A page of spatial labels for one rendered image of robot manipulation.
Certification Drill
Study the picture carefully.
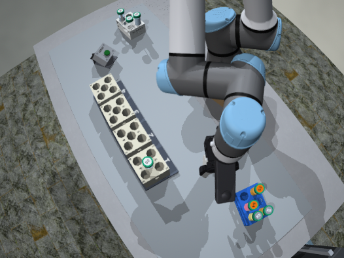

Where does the blue tube rack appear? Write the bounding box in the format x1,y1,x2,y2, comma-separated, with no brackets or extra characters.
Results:
234,184,267,226

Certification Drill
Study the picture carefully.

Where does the cream tube adapter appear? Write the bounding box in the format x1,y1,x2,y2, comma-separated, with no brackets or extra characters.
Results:
90,73,122,106
128,144,170,188
113,118,152,158
100,94,136,131

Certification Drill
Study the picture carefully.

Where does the light grey flat mat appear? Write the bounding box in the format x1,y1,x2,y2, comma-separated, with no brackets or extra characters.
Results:
48,3,312,258

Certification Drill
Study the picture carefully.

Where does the white tube rack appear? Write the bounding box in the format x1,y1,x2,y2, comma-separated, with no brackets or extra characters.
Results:
116,12,146,40

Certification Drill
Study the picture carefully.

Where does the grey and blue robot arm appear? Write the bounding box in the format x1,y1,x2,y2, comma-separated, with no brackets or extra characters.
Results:
156,0,282,204

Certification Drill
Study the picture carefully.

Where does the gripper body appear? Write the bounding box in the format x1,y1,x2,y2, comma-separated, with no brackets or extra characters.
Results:
204,135,233,173

